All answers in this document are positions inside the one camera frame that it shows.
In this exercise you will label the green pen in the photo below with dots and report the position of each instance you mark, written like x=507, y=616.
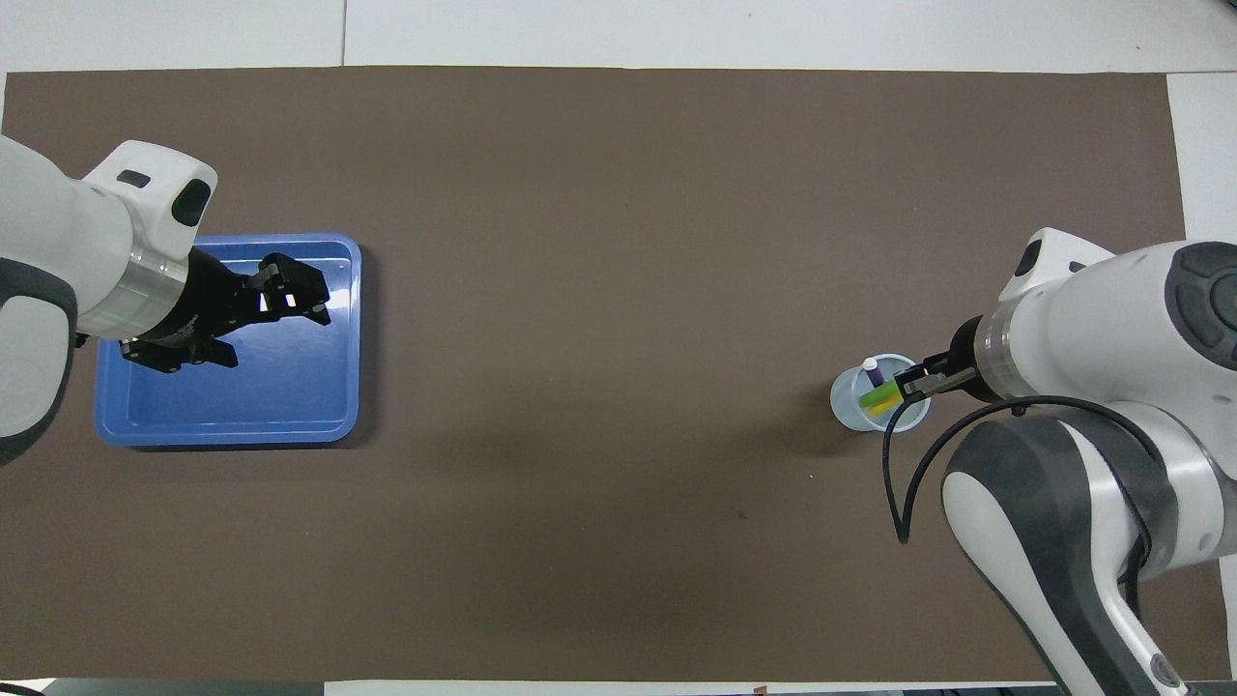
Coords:
x=879, y=395

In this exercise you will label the translucent plastic cup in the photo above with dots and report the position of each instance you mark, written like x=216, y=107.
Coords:
x=850, y=411

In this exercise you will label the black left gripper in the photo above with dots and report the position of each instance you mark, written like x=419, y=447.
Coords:
x=217, y=304

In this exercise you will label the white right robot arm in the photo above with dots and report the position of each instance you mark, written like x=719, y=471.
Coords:
x=1092, y=319

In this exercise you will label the blue plastic tray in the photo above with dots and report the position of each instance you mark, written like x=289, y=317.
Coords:
x=290, y=396

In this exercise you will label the yellow pen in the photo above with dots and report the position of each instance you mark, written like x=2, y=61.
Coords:
x=881, y=410

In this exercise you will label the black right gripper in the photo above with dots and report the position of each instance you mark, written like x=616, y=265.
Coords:
x=969, y=362

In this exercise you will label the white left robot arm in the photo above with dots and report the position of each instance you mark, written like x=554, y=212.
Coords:
x=68, y=251

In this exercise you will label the brown table mat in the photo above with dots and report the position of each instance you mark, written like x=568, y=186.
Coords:
x=618, y=290

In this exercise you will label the purple pen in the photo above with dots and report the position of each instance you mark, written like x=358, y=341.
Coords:
x=872, y=372

